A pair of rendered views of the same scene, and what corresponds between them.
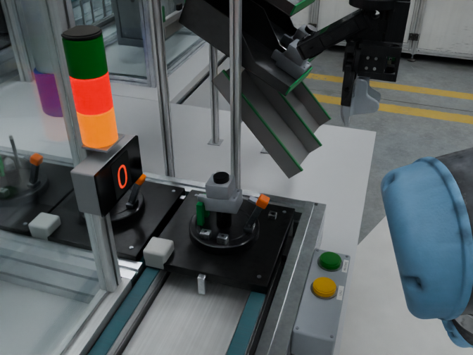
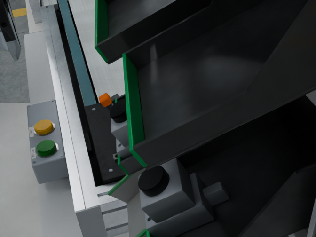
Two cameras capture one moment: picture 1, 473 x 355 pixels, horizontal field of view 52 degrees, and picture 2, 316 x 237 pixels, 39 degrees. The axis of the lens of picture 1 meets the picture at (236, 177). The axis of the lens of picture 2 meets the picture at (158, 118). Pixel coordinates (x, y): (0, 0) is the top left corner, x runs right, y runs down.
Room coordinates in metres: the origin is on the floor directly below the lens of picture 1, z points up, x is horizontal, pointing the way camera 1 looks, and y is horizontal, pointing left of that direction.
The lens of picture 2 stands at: (1.38, -0.31, 1.58)
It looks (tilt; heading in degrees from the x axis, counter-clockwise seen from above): 40 degrees down; 150
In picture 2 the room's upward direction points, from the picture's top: 6 degrees counter-clockwise
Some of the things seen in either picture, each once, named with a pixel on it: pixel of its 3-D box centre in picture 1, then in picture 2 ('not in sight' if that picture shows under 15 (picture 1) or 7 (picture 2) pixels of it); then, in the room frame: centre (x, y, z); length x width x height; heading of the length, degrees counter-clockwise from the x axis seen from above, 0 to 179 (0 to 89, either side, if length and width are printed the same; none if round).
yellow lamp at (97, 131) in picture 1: (97, 124); not in sight; (0.61, 0.19, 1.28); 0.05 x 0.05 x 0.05
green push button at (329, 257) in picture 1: (330, 262); (46, 149); (0.67, -0.18, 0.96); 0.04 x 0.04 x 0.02
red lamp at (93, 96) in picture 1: (91, 90); not in sight; (0.61, 0.19, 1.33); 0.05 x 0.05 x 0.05
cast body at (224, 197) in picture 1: (217, 190); not in sight; (0.76, 0.04, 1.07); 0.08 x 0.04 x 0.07; 73
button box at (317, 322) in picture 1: (322, 300); (47, 138); (0.61, -0.15, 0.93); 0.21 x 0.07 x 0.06; 162
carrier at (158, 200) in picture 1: (108, 191); not in sight; (0.83, 0.27, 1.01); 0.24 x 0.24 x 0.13; 72
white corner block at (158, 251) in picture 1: (158, 253); not in sight; (0.69, 0.15, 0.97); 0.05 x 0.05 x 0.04; 72
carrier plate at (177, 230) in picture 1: (224, 234); (148, 129); (0.75, 0.02, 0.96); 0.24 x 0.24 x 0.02; 72
